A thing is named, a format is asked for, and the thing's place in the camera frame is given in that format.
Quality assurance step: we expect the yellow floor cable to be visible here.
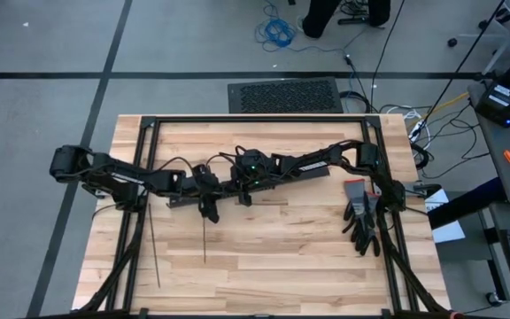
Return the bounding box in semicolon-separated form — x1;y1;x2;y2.
407;91;471;134

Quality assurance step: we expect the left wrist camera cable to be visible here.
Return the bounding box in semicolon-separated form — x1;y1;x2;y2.
155;152;239;173

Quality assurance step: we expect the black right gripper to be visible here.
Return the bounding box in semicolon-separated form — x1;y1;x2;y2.
230;149;283;208

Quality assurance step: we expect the black labelled device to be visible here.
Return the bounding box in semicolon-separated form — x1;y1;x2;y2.
475;51;510;128

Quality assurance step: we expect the blue coiled floor cable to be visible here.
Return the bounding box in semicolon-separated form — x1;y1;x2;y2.
254;0;349;57

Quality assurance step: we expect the dark desk support beam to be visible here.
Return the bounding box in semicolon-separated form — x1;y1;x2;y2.
427;176;508;231

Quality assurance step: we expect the taut thin black cable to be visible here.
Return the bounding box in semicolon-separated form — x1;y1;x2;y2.
369;0;406;113
427;0;507;119

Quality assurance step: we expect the person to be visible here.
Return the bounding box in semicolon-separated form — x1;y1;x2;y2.
301;0;392;40

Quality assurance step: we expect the black slotted cable duct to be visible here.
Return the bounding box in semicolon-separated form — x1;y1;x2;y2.
166;166;331;210

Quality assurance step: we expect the white power strip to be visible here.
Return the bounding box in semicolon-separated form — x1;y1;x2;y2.
408;118;429;144

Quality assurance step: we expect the black grey work glove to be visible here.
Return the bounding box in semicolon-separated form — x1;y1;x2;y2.
355;190;382;257
342;178;371;249

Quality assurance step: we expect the black aluminium table frame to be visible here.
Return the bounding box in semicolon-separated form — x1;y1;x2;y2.
71;114;453;319

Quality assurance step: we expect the black power strip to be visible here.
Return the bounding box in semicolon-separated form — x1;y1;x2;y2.
338;15;370;26

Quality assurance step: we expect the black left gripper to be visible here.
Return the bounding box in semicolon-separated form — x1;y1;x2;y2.
189;163;222;224

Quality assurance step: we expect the white paper sheet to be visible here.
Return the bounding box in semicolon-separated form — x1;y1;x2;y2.
423;188;467;244

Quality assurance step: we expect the black perforated floor grate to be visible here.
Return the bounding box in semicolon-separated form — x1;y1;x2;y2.
227;78;344;114

